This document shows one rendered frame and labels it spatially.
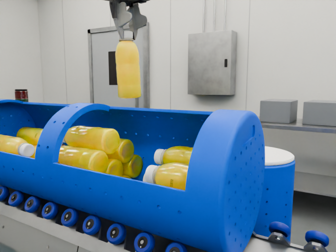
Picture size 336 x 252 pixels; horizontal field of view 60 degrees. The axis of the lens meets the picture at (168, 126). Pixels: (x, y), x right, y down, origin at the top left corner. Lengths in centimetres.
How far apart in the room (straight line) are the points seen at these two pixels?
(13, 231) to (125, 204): 45
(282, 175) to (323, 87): 284
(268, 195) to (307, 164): 292
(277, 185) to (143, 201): 58
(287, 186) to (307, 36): 295
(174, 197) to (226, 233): 10
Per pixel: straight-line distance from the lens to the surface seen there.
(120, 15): 84
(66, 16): 596
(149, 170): 62
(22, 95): 169
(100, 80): 520
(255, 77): 393
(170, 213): 53
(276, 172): 101
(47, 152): 73
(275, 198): 104
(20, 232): 94
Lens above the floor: 128
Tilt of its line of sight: 8 degrees down
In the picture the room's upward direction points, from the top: straight up
